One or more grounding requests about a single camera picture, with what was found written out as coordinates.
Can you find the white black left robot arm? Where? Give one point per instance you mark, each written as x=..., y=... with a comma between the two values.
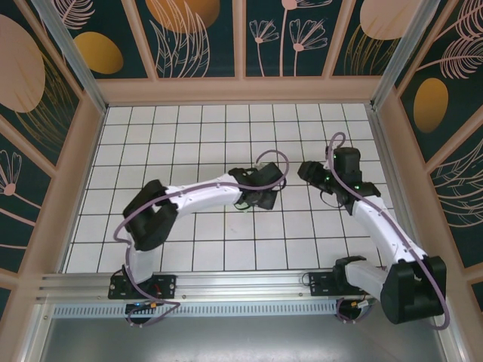
x=203, y=192

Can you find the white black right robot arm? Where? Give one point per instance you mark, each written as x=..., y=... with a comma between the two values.
x=385, y=230

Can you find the grey metal shelf plate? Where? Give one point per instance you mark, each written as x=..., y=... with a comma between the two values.
x=245, y=339

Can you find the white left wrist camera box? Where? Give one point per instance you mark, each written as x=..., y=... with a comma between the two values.
x=259, y=165

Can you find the aluminium side rail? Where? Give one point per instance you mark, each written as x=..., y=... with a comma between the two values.
x=392, y=151

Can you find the dark wall panel orange oval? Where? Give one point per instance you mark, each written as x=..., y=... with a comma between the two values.
x=98, y=53
x=430, y=105

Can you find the long aluminium mounting rail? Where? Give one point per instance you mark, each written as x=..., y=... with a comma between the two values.
x=245, y=283

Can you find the dark wall panel pink feather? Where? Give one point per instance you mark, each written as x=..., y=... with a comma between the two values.
x=460, y=196

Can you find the dark wall panel pink flowers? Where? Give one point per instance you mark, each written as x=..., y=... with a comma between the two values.
x=271, y=56

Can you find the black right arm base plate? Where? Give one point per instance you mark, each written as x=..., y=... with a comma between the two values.
x=320, y=284

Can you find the aluminium corner post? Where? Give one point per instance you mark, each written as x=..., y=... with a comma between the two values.
x=400, y=53
x=75, y=64

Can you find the dark wall panel pink circle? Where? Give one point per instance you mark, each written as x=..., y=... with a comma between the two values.
x=377, y=19
x=22, y=75

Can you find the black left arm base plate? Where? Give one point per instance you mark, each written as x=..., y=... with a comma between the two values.
x=166, y=286

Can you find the dark wall panel orange circle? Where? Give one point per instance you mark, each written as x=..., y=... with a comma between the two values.
x=181, y=22

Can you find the dark wall panel single flower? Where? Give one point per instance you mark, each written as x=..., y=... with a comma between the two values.
x=19, y=211

